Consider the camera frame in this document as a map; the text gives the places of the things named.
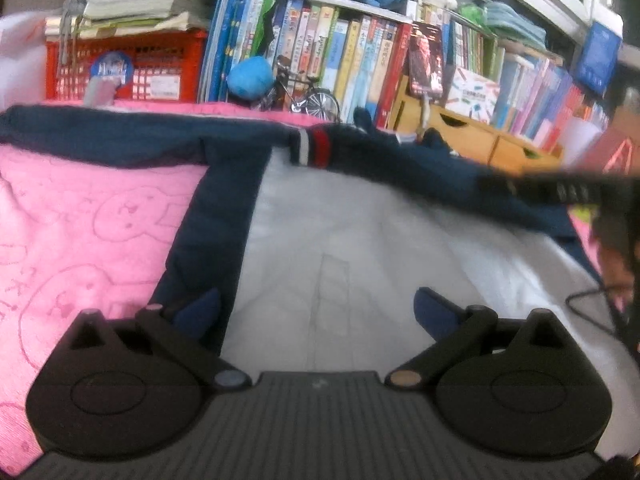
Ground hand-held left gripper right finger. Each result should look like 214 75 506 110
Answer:
385 287 576 391

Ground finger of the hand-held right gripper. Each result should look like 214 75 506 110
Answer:
477 172 640 206

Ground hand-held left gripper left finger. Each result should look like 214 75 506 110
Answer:
65 287 251 392

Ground white and navy jacket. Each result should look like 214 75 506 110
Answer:
0 104 640 466

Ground person's right hand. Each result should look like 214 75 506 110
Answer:
597 245 638 311

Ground white paper sheet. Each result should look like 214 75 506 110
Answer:
555 117 603 158

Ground wooden drawer organizer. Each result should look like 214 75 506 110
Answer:
387 75 563 168

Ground white printed cardboard box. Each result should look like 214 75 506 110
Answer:
445 66 501 123

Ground brown cardboard box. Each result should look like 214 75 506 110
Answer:
612 87 640 131

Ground blue box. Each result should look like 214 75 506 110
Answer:
572 20 623 96

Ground pink towel blanket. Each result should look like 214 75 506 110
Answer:
0 99 640 476

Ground stack of teal cloth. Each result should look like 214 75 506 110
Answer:
482 0 548 51

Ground smartphone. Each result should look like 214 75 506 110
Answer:
407 22 445 101

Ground green plush toy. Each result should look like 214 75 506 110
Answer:
456 2 488 26

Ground row of colourful books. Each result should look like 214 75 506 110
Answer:
200 0 611 153

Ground miniature bicycle model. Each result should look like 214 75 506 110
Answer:
252 56 342 123

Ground blue plush ball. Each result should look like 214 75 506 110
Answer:
227 56 275 100

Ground large red plastic crate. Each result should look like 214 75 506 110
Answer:
45 30 208 103

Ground round blue paper fan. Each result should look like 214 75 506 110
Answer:
89 51 133 107

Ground white bag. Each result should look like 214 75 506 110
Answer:
0 10 48 111

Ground black cable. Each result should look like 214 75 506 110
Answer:
566 287 623 333

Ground grey phone cable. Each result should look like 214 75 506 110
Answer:
416 95 433 138

